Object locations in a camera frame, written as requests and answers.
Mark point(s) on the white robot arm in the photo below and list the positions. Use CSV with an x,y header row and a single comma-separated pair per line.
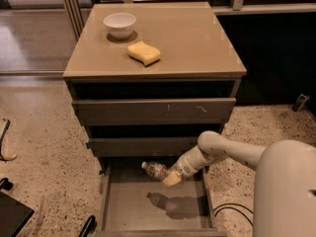
x,y
285,180

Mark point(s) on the open bottom grey drawer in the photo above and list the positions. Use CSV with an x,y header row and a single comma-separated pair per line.
x,y
136,205

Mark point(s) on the yellow sponge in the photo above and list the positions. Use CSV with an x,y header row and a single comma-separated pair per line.
x,y
144,52

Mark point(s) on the white ceramic bowl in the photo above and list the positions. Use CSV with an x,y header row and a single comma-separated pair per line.
x,y
120,25

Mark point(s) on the black box on floor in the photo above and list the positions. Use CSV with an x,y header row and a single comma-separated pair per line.
x,y
13,216

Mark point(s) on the grey drawer cabinet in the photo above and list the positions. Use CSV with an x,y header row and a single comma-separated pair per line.
x,y
197,61

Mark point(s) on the black handle near drawer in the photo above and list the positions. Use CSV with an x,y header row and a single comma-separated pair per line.
x,y
88,227

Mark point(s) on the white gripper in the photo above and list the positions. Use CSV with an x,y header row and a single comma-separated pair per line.
x,y
183,167

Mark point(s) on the middle grey drawer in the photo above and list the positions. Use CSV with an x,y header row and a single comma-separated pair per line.
x,y
141,146

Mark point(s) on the top grey drawer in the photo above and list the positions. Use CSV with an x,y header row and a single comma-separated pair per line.
x,y
152,112

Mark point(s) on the clear plastic water bottle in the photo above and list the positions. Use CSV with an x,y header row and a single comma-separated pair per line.
x,y
155,170

